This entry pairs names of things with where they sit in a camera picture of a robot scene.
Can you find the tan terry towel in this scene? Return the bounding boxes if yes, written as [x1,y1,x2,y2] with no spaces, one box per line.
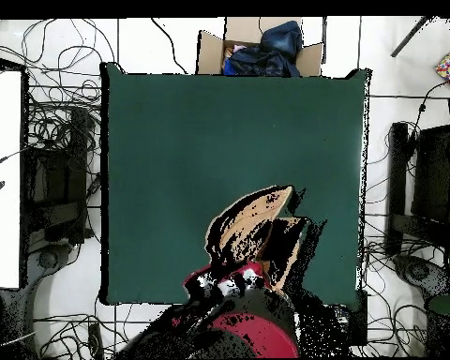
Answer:
[204,184,313,293]

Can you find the dark green table cloth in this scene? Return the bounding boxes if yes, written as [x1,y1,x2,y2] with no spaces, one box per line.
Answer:
[99,62,371,307]

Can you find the grey chair base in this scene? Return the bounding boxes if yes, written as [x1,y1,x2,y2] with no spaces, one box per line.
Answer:
[392,253,450,301]
[0,239,80,359]

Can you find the black power strip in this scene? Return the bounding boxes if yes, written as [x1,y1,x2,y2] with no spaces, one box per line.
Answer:
[86,322,105,360]

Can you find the dark blue garment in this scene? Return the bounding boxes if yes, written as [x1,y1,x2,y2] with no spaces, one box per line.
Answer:
[223,20,304,78]

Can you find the brown cardboard box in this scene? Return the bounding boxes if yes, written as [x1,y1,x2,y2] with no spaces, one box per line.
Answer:
[196,16,325,78]

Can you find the white desk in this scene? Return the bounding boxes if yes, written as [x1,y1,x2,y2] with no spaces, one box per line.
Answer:
[0,68,23,290]

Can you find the grey metal bar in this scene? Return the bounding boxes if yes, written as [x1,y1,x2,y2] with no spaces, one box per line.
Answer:
[390,16,431,58]

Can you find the black cable tangle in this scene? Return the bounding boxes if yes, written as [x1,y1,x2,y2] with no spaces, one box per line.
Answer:
[32,295,162,360]
[361,123,436,357]
[0,18,117,151]

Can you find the black frame stand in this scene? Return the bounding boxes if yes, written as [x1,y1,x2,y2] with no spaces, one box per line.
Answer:
[24,107,96,247]
[384,121,450,256]

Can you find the long black cable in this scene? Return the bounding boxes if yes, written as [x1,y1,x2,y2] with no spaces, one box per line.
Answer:
[150,17,189,75]

